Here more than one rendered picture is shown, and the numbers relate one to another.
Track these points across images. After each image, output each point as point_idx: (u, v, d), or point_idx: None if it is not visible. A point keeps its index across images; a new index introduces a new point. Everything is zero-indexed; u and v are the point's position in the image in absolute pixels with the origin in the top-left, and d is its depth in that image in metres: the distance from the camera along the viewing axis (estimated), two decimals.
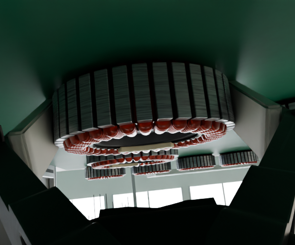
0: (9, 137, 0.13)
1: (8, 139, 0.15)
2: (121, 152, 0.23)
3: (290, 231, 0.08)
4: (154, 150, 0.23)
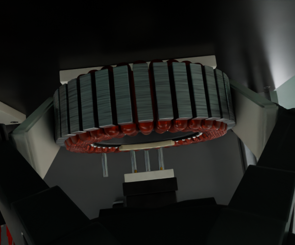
0: (12, 136, 0.13)
1: (10, 138, 0.15)
2: (122, 150, 0.23)
3: (288, 230, 0.08)
4: (155, 148, 0.23)
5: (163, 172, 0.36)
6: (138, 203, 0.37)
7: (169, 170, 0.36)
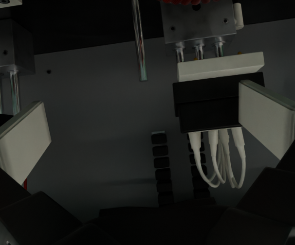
0: None
1: None
2: (182, 2, 0.23)
3: None
4: None
5: (246, 57, 0.21)
6: (199, 114, 0.23)
7: (257, 54, 0.21)
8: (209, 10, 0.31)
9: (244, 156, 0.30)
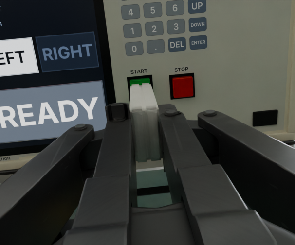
0: (132, 114, 0.15)
1: None
2: None
3: None
4: None
5: None
6: None
7: None
8: None
9: None
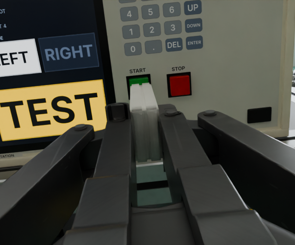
0: (132, 114, 0.15)
1: None
2: None
3: None
4: None
5: None
6: None
7: None
8: None
9: None
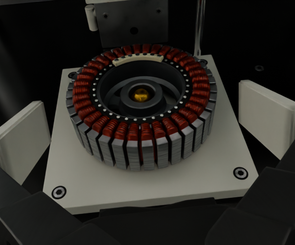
0: None
1: None
2: (159, 47, 0.25)
3: None
4: (129, 51, 0.24)
5: None
6: None
7: (92, 1, 0.19)
8: (121, 26, 0.31)
9: None
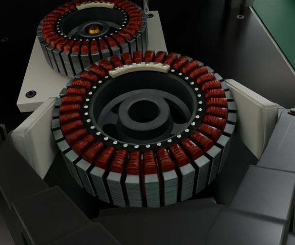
0: (12, 136, 0.13)
1: (10, 138, 0.15)
2: (164, 54, 0.21)
3: (288, 230, 0.08)
4: (128, 60, 0.20)
5: None
6: None
7: None
8: None
9: None
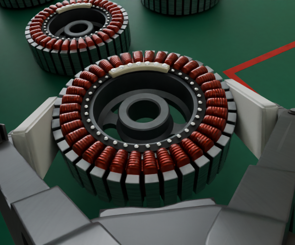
0: (12, 136, 0.13)
1: (10, 138, 0.15)
2: (164, 54, 0.21)
3: (288, 230, 0.08)
4: (128, 60, 0.20)
5: None
6: None
7: None
8: None
9: None
